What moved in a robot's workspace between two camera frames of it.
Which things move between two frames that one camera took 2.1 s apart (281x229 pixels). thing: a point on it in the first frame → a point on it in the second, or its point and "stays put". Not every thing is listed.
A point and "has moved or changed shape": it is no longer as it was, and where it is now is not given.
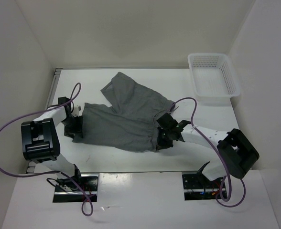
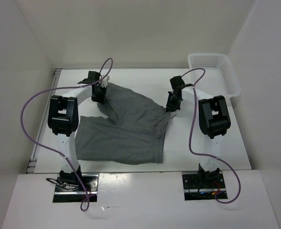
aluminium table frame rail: x=31 y=163 stays put
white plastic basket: x=213 y=76 stays put
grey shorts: x=131 y=123 has moved or changed shape
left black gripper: x=78 y=130 → x=100 y=99
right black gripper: x=161 y=144 → x=171 y=107
